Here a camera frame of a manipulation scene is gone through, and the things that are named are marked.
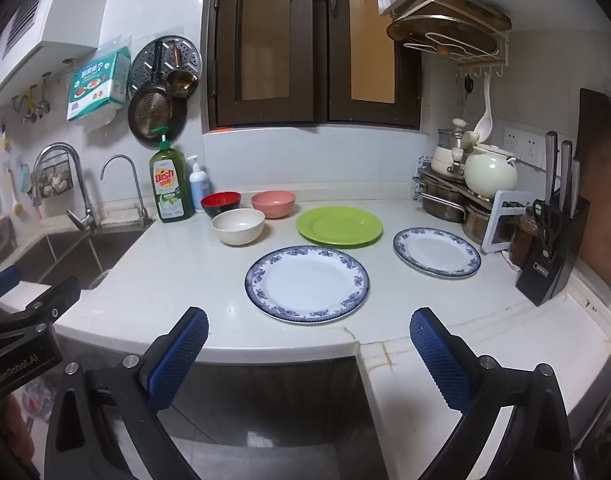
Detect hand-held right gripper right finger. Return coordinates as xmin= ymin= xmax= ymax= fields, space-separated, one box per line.
xmin=409 ymin=307 xmax=571 ymax=480

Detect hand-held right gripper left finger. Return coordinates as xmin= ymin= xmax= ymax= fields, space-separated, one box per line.
xmin=44 ymin=306 xmax=209 ymax=480

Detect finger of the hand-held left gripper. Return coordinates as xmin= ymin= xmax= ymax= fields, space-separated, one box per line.
xmin=0 ymin=266 xmax=22 ymax=306
xmin=0 ymin=276 xmax=81 ymax=338

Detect small blue-patterned plate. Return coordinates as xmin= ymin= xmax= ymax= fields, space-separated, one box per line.
xmin=392 ymin=227 xmax=482 ymax=279

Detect white bowl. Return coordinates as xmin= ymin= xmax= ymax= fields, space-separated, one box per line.
xmin=211 ymin=208 xmax=266 ymax=246

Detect dark green plate underneath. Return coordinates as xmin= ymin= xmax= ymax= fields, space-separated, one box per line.
xmin=244 ymin=245 xmax=371 ymax=325

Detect red and black bowl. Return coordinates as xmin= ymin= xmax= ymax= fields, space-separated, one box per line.
xmin=200 ymin=191 xmax=242 ymax=216

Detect green plate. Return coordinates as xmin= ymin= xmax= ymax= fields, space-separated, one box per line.
xmin=296 ymin=206 xmax=385 ymax=249

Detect person's left hand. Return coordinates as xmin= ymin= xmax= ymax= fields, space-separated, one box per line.
xmin=0 ymin=396 xmax=27 ymax=461

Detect stainless steel sink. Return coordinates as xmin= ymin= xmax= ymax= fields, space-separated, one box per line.
xmin=0 ymin=229 xmax=147 ymax=292

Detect yellow dish brush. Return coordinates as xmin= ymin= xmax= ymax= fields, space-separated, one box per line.
xmin=5 ymin=164 xmax=27 ymax=219

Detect tall chrome kitchen faucet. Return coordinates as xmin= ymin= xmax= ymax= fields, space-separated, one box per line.
xmin=32 ymin=142 xmax=102 ymax=232

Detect stainless steel pot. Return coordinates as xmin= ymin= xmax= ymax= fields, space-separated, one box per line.
xmin=414 ymin=179 xmax=470 ymax=224
xmin=463 ymin=200 xmax=497 ymax=246

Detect brown glass jar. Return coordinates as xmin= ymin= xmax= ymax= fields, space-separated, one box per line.
xmin=510 ymin=207 xmax=539 ymax=267

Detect thin gooseneck faucet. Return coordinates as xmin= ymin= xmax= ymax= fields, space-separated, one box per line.
xmin=100 ymin=155 xmax=154 ymax=228

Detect black knife block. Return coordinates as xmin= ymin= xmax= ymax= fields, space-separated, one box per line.
xmin=515 ymin=196 xmax=591 ymax=307

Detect green dish soap bottle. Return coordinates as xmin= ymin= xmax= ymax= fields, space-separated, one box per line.
xmin=149 ymin=126 xmax=195 ymax=224

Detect black kitchen scissors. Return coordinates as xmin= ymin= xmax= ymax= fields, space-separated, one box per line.
xmin=532 ymin=199 xmax=562 ymax=257

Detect white pump bottle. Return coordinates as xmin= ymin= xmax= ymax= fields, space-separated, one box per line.
xmin=187 ymin=155 xmax=211 ymax=215

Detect cream ceramic pot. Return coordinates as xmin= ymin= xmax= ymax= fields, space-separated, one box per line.
xmin=463 ymin=131 xmax=518 ymax=200

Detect perforated black frying pan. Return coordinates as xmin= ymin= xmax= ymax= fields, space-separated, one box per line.
xmin=128 ymin=42 xmax=176 ymax=142

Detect kitchen paper towel pack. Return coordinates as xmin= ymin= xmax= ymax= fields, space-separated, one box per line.
xmin=66 ymin=45 xmax=132 ymax=134

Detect brown wooden cutting board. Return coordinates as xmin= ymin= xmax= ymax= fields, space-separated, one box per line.
xmin=577 ymin=88 xmax=611 ymax=302

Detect white ladle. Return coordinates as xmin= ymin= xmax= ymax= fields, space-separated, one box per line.
xmin=473 ymin=75 xmax=497 ymax=142

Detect small brass pot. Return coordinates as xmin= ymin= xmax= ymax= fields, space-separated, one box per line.
xmin=166 ymin=45 xmax=199 ymax=99

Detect hanging black scissors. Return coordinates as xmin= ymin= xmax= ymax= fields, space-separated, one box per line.
xmin=457 ymin=73 xmax=475 ymax=112

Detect white range hood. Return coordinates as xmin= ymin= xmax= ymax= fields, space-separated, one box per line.
xmin=0 ymin=0 xmax=109 ymax=112

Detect round metal steamer tray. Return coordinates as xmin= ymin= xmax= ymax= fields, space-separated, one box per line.
xmin=129 ymin=35 xmax=202 ymax=102

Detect round wooden lid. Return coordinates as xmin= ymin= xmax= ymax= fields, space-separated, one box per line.
xmin=387 ymin=14 xmax=486 ymax=45

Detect black wire basket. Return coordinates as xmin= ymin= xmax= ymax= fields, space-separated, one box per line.
xmin=35 ymin=161 xmax=75 ymax=200

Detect white wall outlet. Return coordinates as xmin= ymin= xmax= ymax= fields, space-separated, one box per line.
xmin=523 ymin=134 xmax=547 ymax=169
xmin=503 ymin=126 xmax=525 ymax=157

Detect dark brown window frame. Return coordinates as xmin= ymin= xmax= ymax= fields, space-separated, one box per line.
xmin=202 ymin=0 xmax=423 ymax=134

